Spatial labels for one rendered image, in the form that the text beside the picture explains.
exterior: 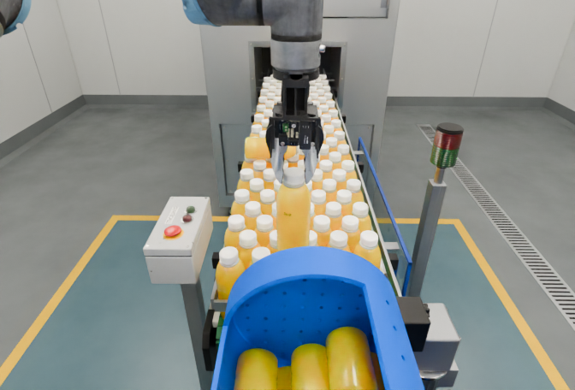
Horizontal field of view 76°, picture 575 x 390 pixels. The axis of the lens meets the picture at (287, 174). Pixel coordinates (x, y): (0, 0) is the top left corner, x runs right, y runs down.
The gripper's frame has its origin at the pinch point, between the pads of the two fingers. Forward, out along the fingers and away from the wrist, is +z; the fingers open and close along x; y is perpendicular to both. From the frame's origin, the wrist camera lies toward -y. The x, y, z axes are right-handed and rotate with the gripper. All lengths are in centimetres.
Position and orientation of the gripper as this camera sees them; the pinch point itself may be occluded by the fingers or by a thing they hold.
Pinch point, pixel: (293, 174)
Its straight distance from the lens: 68.1
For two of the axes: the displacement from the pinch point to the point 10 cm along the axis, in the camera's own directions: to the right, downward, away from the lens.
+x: 10.0, 0.1, -0.1
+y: -0.1, 4.9, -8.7
